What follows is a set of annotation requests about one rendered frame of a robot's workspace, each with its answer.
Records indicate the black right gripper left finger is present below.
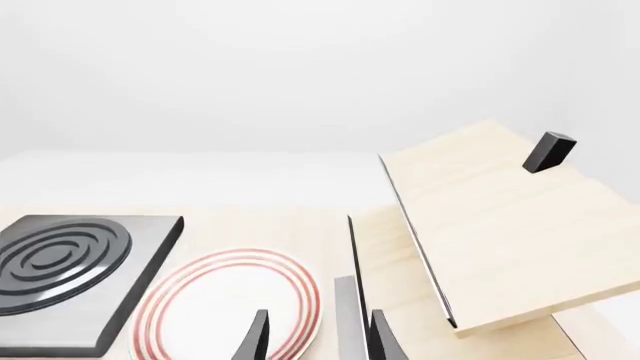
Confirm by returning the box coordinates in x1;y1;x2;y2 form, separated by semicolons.
230;309;270;360

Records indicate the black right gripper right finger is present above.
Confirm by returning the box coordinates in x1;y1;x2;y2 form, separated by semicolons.
369;309;413;360

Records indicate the pale wooden cabinet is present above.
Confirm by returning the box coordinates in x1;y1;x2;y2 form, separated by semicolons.
333;119;640;360

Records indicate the white plate with red rings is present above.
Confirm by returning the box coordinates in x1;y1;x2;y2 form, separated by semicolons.
128;246;323;360

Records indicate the flat black stove plate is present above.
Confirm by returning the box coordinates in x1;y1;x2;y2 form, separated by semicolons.
0;213;185;360

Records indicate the small black block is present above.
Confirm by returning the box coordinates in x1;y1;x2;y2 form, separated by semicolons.
521;130;578;175

